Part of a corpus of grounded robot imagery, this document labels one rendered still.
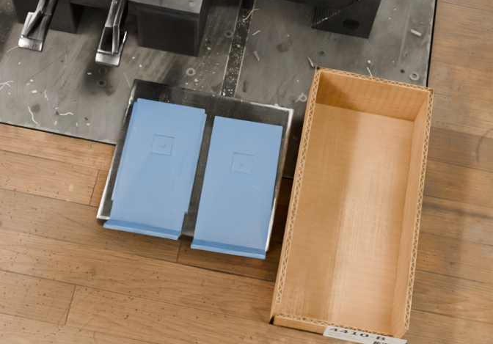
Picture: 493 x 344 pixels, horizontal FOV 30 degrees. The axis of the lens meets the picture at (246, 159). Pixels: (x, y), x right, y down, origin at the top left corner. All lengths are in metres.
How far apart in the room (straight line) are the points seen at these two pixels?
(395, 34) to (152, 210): 0.35
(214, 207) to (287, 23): 0.25
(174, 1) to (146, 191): 0.19
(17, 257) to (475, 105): 0.50
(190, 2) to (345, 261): 0.30
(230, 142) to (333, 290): 0.18
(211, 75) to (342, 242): 0.23
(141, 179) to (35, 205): 0.11
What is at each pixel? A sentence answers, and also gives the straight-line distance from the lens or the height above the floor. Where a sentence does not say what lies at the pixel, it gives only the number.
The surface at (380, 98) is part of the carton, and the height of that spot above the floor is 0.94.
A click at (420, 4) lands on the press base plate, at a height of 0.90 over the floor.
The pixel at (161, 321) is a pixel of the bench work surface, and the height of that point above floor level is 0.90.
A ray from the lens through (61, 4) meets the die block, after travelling 0.98.
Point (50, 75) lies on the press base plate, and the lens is 1.00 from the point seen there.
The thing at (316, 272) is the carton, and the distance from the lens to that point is 0.91.
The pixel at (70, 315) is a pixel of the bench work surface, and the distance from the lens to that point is 0.90.
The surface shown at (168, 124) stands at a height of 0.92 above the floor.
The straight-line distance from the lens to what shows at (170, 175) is 0.91.
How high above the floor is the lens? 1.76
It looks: 64 degrees down
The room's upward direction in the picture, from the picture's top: 9 degrees clockwise
